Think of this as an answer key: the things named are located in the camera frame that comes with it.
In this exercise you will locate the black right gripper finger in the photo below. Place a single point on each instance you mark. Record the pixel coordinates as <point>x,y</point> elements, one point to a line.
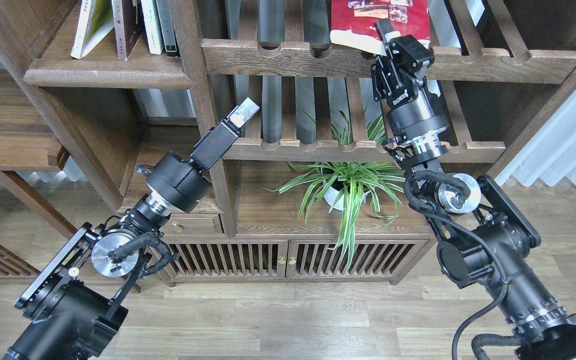
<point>406,52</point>

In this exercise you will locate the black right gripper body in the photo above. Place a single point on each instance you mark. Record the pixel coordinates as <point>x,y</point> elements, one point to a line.
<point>415,117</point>

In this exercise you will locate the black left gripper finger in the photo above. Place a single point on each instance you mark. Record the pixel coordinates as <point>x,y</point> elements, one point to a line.
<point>217,141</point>

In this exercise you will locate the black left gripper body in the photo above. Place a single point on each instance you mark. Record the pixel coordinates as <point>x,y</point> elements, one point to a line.
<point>175,182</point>

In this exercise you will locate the red book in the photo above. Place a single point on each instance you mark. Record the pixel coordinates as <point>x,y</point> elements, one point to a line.
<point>353,22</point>

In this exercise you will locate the dark brown book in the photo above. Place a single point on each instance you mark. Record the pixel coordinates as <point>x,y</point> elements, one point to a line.
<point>128,25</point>

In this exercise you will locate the yellow green book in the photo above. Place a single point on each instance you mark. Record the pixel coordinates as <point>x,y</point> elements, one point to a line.
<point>95,21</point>

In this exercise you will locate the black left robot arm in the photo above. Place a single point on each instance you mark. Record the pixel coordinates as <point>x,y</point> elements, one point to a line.
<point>75,304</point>

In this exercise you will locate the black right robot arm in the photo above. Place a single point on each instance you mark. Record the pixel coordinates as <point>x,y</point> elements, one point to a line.
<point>482,236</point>

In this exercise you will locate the brass drawer knob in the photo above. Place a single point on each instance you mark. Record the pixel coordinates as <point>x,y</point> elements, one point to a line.
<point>177,227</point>

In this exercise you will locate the green spider plant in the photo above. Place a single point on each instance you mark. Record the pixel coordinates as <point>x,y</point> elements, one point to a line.
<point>383,180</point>

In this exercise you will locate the dark wooden bookshelf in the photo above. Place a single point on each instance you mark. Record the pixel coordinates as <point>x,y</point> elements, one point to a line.
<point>108,113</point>

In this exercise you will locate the white plant pot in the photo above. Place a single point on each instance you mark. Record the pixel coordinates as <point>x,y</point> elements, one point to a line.
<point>334,195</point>

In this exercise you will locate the brass cabinet door knobs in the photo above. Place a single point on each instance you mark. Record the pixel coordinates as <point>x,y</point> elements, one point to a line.
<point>291,260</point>

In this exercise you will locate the white upright book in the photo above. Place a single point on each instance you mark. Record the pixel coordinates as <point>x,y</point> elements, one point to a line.
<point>152,26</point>

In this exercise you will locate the dark upright book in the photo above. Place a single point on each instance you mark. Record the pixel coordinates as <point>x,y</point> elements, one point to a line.
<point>168,34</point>

